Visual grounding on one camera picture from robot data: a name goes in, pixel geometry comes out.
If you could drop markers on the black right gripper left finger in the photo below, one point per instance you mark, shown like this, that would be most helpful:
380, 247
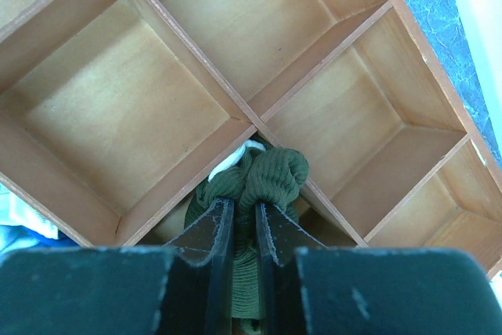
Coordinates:
183, 287

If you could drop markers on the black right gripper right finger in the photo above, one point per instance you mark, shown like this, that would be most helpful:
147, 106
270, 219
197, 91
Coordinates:
309, 288

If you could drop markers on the olive green underwear cream waistband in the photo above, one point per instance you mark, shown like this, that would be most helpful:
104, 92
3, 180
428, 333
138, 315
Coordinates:
254, 173

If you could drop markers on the orange compartment organizer box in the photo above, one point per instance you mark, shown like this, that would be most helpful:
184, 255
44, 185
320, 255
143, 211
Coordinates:
113, 111

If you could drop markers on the blue white rolled underwear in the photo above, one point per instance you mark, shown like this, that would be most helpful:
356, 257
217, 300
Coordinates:
22, 227

